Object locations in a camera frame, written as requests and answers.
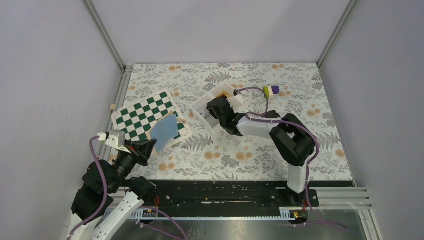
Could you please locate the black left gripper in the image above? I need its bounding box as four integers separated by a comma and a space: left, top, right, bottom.
109, 137, 158, 192

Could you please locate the beige leather card holder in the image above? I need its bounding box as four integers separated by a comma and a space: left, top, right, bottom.
146, 112, 187, 156

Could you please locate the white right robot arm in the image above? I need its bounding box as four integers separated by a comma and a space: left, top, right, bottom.
206, 96, 319, 206

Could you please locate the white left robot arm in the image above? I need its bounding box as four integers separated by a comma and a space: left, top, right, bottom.
67, 139, 157, 240

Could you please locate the orange gold card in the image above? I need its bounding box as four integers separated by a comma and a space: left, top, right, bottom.
216, 91, 231, 99

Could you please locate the white two-compartment plastic bin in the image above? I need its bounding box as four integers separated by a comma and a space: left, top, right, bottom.
189, 80, 247, 134

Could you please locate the green and white chessboard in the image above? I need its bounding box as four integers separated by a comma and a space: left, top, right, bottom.
111, 90, 184, 142

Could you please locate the green white purple toy block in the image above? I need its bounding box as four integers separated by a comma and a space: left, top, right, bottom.
263, 85, 280, 98

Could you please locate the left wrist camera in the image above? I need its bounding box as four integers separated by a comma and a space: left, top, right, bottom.
97, 130, 131, 153

